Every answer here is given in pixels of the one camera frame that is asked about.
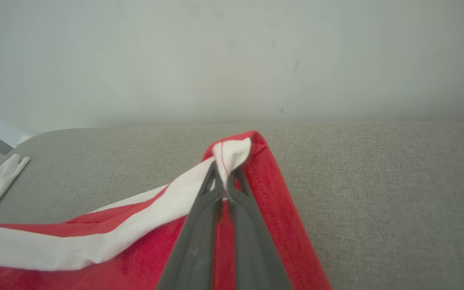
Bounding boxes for red shorts with white stripe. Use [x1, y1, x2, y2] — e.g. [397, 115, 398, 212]
[0, 130, 332, 290]

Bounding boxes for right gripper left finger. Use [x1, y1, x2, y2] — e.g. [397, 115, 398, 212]
[155, 162, 224, 290]

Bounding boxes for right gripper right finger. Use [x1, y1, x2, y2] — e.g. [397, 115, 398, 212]
[227, 167, 293, 290]

